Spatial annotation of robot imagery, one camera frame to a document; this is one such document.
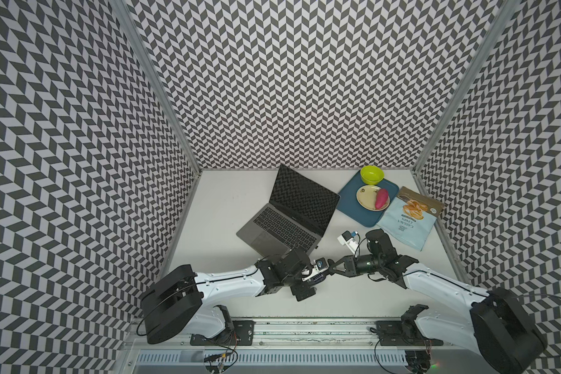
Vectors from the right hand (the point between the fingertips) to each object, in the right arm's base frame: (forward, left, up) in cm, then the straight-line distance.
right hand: (332, 273), depth 78 cm
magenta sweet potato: (+34, -26, -3) cm, 43 cm away
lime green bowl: (+51, -26, -6) cm, 58 cm away
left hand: (+1, +8, -5) cm, 10 cm away
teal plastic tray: (+37, -12, -10) cm, 40 cm away
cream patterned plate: (+37, -21, -8) cm, 44 cm away
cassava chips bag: (+26, -38, -8) cm, 47 cm away
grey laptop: (+28, +12, -8) cm, 31 cm away
